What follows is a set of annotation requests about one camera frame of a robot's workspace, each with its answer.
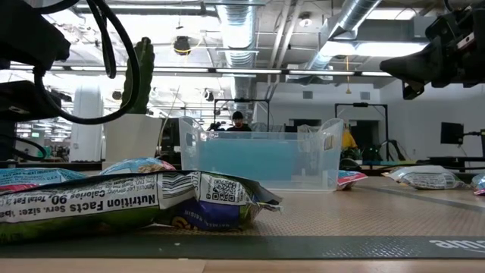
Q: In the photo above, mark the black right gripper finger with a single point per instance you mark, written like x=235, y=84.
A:
x=413, y=64
x=412, y=91

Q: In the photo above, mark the blue orange granola bar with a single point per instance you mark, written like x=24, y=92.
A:
x=38, y=176

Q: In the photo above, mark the blue red granola bar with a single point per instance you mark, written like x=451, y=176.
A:
x=140, y=166
x=479, y=184
x=350, y=178

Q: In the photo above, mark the blue purple granola bar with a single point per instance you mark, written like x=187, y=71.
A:
x=113, y=201

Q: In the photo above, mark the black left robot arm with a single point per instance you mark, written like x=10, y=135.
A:
x=30, y=38

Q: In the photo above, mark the black monitor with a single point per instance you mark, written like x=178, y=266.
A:
x=451, y=132

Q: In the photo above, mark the white column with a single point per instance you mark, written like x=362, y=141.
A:
x=87, y=132

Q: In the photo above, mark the person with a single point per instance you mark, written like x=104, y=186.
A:
x=348, y=141
x=238, y=123

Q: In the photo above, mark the black background table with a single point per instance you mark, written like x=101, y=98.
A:
x=454, y=160

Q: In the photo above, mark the clear plastic bin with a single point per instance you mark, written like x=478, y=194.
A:
x=322, y=167
x=308, y=129

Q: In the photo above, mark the green cactus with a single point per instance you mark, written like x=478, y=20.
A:
x=148, y=68

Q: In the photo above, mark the translucent baking mat black border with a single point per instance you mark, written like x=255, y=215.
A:
x=341, y=216

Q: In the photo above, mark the black round ceiling device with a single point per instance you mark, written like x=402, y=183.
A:
x=182, y=44

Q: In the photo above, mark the long ceiling light strip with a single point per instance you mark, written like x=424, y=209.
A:
x=246, y=71

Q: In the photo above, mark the black frame stand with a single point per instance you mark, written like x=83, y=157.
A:
x=360, y=104
x=242, y=100

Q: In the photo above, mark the black aluminium frame rail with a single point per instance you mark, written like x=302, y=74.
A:
x=57, y=165

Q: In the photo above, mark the silver ceiling duct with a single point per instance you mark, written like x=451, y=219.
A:
x=352, y=15
x=236, y=38

